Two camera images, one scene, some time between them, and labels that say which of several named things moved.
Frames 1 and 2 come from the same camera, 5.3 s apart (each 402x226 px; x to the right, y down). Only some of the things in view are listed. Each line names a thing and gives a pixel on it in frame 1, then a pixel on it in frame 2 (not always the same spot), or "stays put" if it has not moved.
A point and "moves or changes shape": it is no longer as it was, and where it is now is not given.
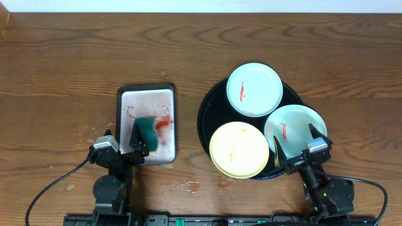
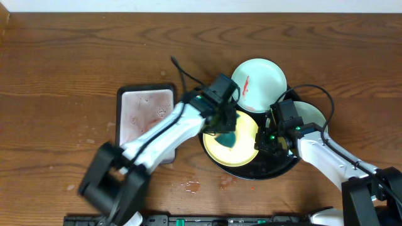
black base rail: (153, 220) stays put
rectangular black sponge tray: (148, 100) stays put
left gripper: (122, 156) -> (224, 122)
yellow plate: (239, 150) moves or changes shape
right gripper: (279, 154) -> (260, 142)
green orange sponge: (147, 127) -> (228, 139)
